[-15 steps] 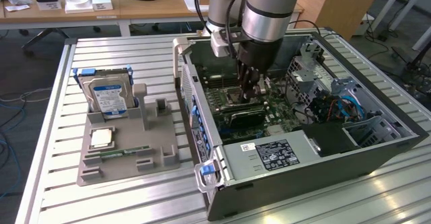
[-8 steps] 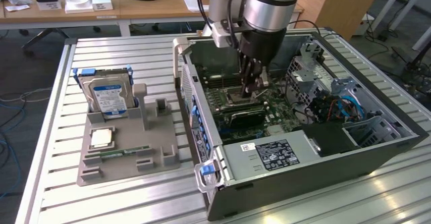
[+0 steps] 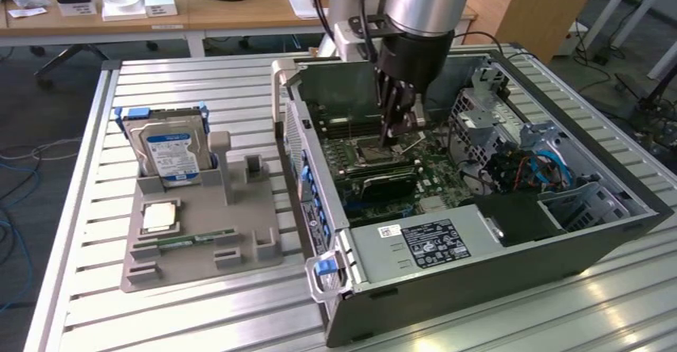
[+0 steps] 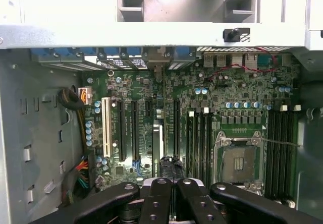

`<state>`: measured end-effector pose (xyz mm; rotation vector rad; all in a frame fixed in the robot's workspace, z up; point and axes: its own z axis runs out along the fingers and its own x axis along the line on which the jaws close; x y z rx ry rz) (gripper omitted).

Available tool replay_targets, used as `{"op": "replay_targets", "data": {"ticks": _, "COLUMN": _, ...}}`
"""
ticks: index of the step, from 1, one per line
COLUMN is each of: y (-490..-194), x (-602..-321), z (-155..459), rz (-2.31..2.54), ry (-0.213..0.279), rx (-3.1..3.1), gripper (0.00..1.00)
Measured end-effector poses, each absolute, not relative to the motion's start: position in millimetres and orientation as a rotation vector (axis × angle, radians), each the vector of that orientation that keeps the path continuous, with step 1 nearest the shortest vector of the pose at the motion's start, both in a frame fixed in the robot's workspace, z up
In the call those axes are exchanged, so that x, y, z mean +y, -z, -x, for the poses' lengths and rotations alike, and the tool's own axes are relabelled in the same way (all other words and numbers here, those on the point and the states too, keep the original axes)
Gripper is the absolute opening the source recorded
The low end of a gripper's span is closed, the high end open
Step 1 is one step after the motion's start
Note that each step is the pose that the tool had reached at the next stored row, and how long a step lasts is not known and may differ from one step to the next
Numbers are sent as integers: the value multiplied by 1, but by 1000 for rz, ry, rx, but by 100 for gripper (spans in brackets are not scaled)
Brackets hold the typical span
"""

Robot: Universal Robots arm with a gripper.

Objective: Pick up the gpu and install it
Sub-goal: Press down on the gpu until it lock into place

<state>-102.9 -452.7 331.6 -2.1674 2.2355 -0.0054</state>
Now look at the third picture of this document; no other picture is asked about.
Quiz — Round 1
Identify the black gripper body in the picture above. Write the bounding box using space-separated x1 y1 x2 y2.
378 30 455 90

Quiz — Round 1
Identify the black Nvidia graphics card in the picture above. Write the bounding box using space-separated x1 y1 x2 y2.
340 165 419 205

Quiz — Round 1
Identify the metal socket cover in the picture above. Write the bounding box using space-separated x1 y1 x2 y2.
395 129 429 155

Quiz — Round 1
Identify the CPU socket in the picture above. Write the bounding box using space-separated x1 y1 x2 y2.
354 136 399 163

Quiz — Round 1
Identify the perforated metal drive cage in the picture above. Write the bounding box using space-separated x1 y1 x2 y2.
447 56 530 166

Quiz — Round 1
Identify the green RAM stick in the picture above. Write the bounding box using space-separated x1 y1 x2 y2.
133 231 236 249
346 163 418 182

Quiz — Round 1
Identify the green motherboard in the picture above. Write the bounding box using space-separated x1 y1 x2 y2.
315 105 477 229

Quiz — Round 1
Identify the silver chipset heatsink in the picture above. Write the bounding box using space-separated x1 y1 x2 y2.
417 197 446 215

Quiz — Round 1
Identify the white paper stack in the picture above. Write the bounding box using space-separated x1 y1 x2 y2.
286 0 332 21

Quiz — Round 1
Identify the wooden cabinet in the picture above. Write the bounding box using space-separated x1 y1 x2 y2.
465 0 607 63

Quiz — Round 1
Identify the grey power supply unit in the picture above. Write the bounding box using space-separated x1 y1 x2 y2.
338 205 503 286

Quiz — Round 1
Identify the grey metal disk bay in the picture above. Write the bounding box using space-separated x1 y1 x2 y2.
537 181 634 234

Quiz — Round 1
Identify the hard disk with blue caddy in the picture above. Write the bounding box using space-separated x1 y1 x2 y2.
112 105 214 189

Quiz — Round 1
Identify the grey plastic parts rack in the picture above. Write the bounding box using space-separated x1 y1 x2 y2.
120 129 286 293

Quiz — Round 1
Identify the black open PC case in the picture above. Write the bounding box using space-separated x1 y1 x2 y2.
271 48 665 349

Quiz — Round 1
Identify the white cube box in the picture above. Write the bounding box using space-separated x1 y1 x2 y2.
143 0 179 18

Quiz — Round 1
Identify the silver CPU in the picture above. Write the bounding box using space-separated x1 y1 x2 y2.
141 204 179 233

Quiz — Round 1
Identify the flat white box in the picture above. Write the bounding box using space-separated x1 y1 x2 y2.
100 2 149 22

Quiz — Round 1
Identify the white box with black top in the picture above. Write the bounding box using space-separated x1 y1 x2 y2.
53 0 99 17

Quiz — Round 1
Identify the wooden desk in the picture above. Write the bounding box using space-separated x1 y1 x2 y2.
0 0 477 48

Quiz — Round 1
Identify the white card with red print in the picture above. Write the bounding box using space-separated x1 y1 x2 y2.
7 6 48 18

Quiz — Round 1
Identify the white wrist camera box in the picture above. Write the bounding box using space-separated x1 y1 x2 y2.
334 17 382 63

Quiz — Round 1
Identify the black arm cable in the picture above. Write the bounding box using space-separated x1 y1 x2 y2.
308 0 382 63

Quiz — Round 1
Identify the black connector wire bundle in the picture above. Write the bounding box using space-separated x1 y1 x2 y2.
478 152 533 194

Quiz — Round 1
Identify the blue wire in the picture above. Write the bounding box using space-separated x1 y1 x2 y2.
531 150 577 191

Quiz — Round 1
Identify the white table frame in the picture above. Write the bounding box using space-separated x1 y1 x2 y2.
578 0 677 80

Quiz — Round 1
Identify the blue floor cable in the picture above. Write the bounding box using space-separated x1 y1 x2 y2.
0 161 41 313

